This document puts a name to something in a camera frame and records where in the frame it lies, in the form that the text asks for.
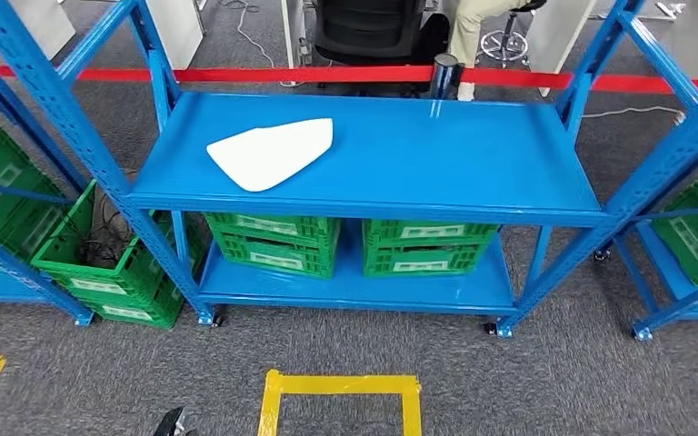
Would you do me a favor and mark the blue metal shelf rack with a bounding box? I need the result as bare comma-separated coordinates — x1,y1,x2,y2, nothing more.
0,35,95,329
0,0,698,340
611,204,698,343

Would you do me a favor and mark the white plastic panel part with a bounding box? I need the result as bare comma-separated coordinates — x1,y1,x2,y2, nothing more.
205,117,335,193

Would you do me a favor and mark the red barrier belt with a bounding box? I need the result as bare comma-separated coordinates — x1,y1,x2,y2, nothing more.
0,63,698,96

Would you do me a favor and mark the black office chair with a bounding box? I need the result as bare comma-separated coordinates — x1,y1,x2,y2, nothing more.
313,0,428,97

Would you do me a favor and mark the black backpack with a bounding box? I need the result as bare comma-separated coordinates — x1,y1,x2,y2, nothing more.
416,13,452,68

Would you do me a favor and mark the person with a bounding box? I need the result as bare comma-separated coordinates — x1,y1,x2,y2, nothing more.
448,0,533,103

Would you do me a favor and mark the chrome stool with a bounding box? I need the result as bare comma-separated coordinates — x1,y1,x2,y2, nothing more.
479,0,549,67

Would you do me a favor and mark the dark blue stanchion post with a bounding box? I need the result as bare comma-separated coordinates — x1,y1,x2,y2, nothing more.
428,53,462,101

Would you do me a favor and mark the white floor cable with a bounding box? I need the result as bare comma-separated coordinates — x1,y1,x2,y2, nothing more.
219,0,305,89
580,104,686,126

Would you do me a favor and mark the dark bag with cables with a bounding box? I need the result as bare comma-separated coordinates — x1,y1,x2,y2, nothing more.
77,168,139,271

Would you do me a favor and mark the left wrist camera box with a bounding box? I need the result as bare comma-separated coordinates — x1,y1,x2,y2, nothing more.
152,406,200,436

